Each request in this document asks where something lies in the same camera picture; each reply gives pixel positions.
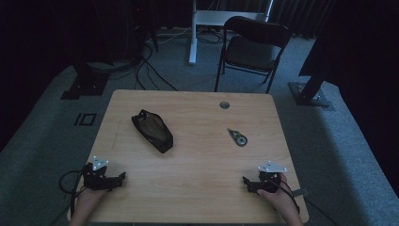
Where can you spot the black stand with base plate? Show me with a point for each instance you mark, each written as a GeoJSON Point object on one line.
{"type": "Point", "coordinates": [85, 82]}

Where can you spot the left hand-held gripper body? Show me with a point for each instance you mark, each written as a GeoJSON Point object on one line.
{"type": "Point", "coordinates": [94, 179]}

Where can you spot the grey table grommet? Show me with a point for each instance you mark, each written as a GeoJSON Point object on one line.
{"type": "Point", "coordinates": [224, 104]}

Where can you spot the green correction tape dispenser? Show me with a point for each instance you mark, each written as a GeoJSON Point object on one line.
{"type": "Point", "coordinates": [238, 137]}

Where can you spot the white desk frame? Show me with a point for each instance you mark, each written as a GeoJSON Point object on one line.
{"type": "Point", "coordinates": [216, 22]}

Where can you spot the black post with base plate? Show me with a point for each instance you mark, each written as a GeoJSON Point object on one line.
{"type": "Point", "coordinates": [310, 91]}

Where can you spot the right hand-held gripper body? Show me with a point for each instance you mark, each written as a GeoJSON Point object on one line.
{"type": "Point", "coordinates": [269, 180]}

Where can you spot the person's right hand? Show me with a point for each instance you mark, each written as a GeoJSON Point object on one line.
{"type": "Point", "coordinates": [277, 196]}

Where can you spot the black mesh pencil case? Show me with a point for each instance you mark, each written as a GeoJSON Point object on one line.
{"type": "Point", "coordinates": [152, 131]}

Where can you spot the person's left hand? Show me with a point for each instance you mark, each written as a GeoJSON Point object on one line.
{"type": "Point", "coordinates": [89, 196]}

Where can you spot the black folding chair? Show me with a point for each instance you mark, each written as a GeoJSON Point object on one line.
{"type": "Point", "coordinates": [252, 51]}

